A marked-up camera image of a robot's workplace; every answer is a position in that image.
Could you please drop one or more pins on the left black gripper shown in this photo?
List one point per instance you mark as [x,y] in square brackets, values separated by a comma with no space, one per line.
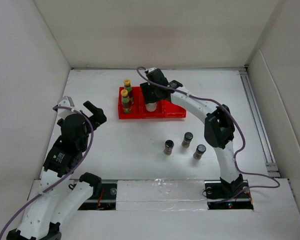
[98,117]

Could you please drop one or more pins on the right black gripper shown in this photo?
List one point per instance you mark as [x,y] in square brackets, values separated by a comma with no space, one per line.
[146,87]

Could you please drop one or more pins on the white salt shaker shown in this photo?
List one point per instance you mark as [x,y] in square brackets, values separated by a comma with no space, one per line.
[151,107]

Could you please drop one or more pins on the red sauce bottle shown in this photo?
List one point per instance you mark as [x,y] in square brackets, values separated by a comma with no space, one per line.
[126,101]
[128,87]

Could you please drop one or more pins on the silver-lid spice jar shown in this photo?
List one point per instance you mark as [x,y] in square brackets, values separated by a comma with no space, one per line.
[168,147]

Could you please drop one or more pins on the black-lid spice jar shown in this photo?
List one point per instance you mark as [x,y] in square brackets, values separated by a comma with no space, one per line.
[188,136]
[199,151]

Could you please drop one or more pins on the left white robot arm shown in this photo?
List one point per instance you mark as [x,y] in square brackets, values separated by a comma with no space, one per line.
[45,219]

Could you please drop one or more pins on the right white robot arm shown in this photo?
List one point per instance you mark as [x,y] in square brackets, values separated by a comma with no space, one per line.
[219,128]

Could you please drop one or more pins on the red three-compartment tray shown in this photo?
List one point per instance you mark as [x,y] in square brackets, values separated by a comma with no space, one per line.
[164,109]

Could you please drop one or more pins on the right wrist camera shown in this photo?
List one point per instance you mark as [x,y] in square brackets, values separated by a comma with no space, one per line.
[149,70]

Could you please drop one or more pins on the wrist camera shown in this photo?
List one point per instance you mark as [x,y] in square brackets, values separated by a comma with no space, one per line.
[65,105]
[149,70]

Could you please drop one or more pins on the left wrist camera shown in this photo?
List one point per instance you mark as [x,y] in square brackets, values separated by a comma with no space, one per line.
[65,105]

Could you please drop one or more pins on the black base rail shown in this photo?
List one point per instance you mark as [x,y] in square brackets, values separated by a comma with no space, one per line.
[165,195]

